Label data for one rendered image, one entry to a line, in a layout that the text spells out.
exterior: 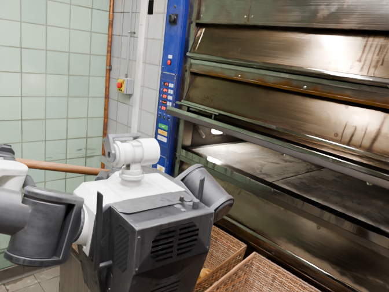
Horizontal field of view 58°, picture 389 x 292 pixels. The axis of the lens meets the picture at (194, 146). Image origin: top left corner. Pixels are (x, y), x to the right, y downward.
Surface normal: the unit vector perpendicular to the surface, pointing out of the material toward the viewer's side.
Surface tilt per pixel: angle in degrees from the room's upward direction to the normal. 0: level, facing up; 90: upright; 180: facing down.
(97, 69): 90
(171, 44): 90
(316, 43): 70
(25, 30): 90
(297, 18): 90
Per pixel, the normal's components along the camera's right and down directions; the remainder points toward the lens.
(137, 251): 0.62, 0.27
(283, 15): -0.73, 0.09
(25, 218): 0.24, -0.09
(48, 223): 0.63, 0.04
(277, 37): -0.65, -0.25
